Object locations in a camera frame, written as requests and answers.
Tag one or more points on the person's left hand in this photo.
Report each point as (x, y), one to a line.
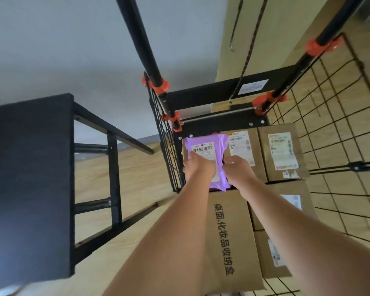
(199, 164)

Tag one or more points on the person's right hand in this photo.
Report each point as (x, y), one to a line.
(239, 172)

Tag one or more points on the purple mailer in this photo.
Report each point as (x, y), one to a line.
(203, 147)

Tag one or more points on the cardboard box torn white sticker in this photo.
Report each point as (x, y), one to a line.
(283, 151)

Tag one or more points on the cardboard box long yellow-tag label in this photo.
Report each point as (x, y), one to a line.
(299, 191)

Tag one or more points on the long cosmetics organiser box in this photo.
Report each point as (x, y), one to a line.
(243, 243)

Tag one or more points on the cardboard box short red-tag label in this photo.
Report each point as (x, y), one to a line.
(265, 258)

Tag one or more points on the person's right forearm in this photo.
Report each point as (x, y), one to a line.
(311, 249)

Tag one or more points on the person's left forearm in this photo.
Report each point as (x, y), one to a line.
(166, 243)

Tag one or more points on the beige cabinet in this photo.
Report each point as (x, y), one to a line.
(280, 27)

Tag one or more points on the black low metal table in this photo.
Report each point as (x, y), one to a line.
(27, 181)

